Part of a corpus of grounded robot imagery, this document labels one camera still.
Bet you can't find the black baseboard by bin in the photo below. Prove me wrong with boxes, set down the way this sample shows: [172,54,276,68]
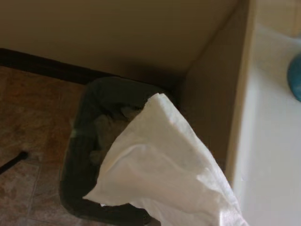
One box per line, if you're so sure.
[0,48,119,86]

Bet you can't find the crumpled tissues in bin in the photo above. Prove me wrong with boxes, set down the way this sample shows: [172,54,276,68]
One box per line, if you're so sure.
[88,105,142,166]

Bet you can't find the black metal leg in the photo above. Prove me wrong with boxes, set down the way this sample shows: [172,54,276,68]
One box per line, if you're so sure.
[0,151,29,175]

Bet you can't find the green plastic trash bin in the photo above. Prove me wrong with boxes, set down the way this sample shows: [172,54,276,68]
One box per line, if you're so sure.
[59,76,180,225]

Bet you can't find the white tissue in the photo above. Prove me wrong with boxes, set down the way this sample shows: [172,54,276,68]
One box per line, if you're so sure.
[82,92,250,226]

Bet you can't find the white sink countertop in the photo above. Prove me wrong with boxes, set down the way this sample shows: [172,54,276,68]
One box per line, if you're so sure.
[231,0,301,226]

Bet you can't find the grey vanity cabinet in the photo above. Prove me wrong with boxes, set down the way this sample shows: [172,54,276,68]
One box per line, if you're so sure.
[178,0,257,189]

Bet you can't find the teal jar with black lid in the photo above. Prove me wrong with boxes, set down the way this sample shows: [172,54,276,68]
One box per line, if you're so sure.
[286,53,301,103]

